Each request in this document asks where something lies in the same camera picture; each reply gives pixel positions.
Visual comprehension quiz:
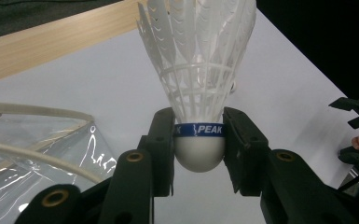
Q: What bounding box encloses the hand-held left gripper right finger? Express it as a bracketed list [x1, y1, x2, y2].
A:
[222, 106, 272, 198]

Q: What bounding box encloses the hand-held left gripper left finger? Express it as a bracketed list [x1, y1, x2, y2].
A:
[137, 106, 177, 198]

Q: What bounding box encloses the white feather shuttlecock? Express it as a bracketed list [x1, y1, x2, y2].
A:
[135, 0, 257, 174]

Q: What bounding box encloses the clear plastic bag beige trim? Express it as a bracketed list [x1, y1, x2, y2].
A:
[0, 101, 119, 224]

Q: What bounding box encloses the white table cover sheet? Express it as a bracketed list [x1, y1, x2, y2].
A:
[0, 8, 359, 224]

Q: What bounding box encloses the black curtain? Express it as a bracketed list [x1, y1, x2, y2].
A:
[255, 0, 359, 101]

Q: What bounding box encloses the light wooden table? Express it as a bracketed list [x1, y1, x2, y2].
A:
[0, 0, 150, 87]

